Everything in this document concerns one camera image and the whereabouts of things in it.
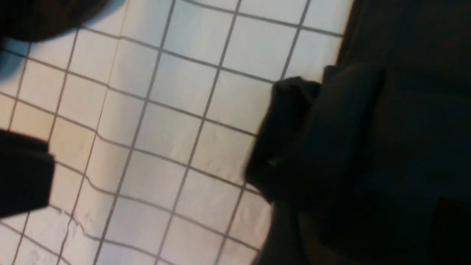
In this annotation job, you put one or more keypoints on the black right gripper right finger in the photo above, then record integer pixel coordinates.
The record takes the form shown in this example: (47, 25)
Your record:
(450, 234)

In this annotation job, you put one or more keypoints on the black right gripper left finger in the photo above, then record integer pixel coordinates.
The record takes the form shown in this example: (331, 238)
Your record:
(26, 174)

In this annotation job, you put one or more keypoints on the gray long sleeve shirt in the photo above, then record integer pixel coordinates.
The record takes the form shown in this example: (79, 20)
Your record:
(354, 166)

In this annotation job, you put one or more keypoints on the white grid paper mat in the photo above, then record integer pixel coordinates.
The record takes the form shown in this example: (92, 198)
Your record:
(151, 109)

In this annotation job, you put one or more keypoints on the black crumpled garment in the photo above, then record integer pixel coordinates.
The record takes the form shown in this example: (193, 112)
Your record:
(37, 20)

